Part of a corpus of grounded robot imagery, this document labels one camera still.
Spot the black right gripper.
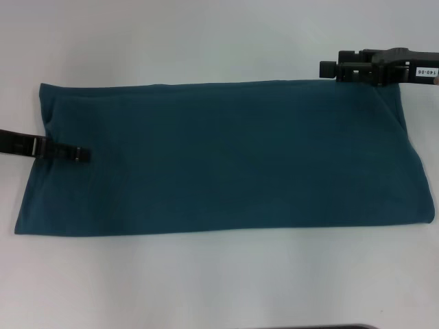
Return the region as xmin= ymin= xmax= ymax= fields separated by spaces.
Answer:
xmin=319 ymin=47 xmax=439 ymax=87

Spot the blue FREE print t-shirt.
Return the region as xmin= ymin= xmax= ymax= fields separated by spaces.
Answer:
xmin=13 ymin=79 xmax=437 ymax=236

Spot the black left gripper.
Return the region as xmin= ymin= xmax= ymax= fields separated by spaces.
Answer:
xmin=0 ymin=128 xmax=91 ymax=163

